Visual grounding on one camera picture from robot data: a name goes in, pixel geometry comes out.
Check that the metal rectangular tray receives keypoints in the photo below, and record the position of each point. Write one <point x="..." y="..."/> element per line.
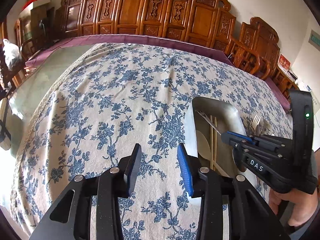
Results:
<point x="204" y="122"/>

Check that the white plastic bag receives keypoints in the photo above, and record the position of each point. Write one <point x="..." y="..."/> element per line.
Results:
<point x="12" y="54"/>

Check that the blue floral tablecloth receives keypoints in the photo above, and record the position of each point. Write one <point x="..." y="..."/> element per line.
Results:
<point x="118" y="95"/>

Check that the green wall sign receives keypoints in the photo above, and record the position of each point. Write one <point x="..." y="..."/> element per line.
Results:
<point x="314" y="40"/>

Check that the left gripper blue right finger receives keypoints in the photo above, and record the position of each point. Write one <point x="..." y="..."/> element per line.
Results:
<point x="186" y="171"/>

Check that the purple table cover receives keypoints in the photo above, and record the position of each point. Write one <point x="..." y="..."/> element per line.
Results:
<point x="136" y="39"/>

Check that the red box on shelf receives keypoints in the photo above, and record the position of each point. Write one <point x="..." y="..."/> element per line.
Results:
<point x="283" y="62"/>

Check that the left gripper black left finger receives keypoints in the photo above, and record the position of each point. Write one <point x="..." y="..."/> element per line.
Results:
<point x="132" y="169"/>

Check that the cream plastic fork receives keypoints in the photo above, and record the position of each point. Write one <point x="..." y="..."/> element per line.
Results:
<point x="256" y="124"/>

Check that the stacked cardboard boxes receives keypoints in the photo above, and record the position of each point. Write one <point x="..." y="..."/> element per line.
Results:
<point x="35" y="21"/>

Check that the carved wooden armchair right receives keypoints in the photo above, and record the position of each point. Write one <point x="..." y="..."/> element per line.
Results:
<point x="256" y="51"/>

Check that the cream plastic spoon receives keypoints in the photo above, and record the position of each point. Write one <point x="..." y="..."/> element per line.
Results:
<point x="204" y="151"/>

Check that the cream chopstick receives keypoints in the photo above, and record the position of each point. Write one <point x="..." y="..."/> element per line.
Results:
<point x="215" y="140"/>
<point x="211" y="144"/>

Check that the carved wooden bench back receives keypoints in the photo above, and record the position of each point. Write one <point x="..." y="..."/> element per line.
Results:
<point x="206" y="23"/>

